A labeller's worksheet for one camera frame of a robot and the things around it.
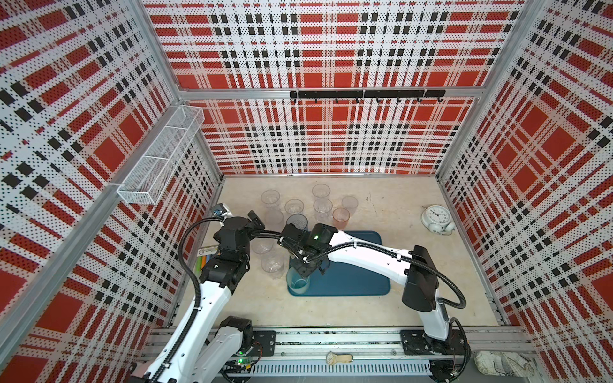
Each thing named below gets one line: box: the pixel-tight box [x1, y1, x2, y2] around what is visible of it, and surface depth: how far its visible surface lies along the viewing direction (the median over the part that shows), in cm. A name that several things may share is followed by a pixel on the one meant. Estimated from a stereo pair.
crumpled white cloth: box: [474, 350, 536, 378], surface depth 69 cm
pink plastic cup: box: [332, 206, 351, 230], surface depth 102 cm
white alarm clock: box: [421, 204, 456, 236], surface depth 101 cm
